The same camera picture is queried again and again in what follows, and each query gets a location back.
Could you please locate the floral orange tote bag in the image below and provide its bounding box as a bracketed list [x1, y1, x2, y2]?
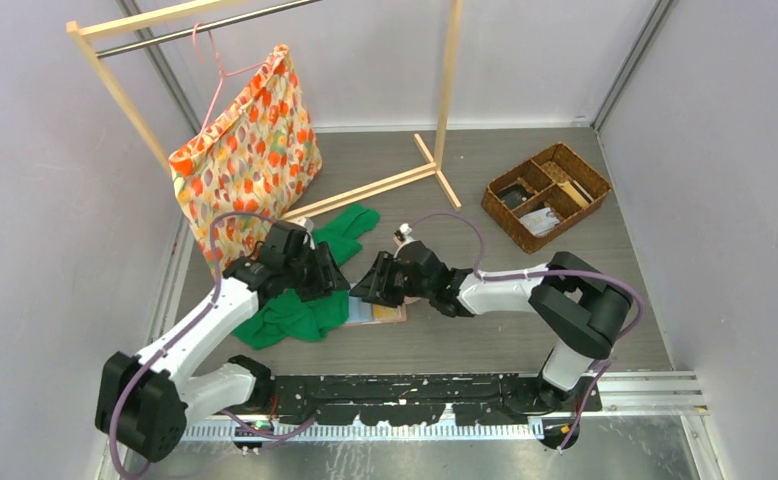
[168, 44, 323, 269]

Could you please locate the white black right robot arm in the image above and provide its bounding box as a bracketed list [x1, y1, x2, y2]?
[350, 241, 642, 411]

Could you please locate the wooden clothes rack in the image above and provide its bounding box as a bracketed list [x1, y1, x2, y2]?
[65, 0, 464, 230]

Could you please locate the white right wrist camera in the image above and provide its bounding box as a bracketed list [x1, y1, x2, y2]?
[393, 223, 416, 257]

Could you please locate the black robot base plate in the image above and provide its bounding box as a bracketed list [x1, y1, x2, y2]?
[207, 372, 604, 429]

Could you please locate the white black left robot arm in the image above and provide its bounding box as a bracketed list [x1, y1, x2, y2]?
[94, 221, 349, 462]

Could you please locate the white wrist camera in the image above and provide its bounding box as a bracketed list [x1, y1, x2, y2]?
[294, 217, 315, 249]
[393, 223, 416, 257]

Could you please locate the white card in basket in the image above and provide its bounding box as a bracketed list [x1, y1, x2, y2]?
[519, 207, 561, 238]

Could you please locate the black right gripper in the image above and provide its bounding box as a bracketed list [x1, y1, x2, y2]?
[350, 251, 433, 309]

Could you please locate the woven wicker divided basket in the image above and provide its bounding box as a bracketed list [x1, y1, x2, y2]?
[481, 142, 612, 254]

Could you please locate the green cloth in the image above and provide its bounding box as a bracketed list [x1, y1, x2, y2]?
[232, 204, 381, 350]

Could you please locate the pink wire hanger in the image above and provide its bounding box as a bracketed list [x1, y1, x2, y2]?
[192, 22, 271, 137]

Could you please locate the pink leather card holder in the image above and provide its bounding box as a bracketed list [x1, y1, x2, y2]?
[342, 297, 417, 327]

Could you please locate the gold striped credit card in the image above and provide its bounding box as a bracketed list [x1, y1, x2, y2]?
[557, 181, 593, 209]

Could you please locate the black card in basket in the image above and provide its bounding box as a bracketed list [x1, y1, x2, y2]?
[497, 183, 533, 209]

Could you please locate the aluminium frame rail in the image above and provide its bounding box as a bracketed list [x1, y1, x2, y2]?
[177, 372, 708, 448]

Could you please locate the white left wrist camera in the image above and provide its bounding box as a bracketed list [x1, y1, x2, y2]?
[294, 217, 315, 249]

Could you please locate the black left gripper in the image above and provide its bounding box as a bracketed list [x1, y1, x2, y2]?
[283, 241, 349, 302]

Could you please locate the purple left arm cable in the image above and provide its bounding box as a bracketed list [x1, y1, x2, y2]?
[107, 211, 317, 480]

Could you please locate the orange credit card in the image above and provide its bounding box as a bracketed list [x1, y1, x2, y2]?
[371, 305, 406, 323]

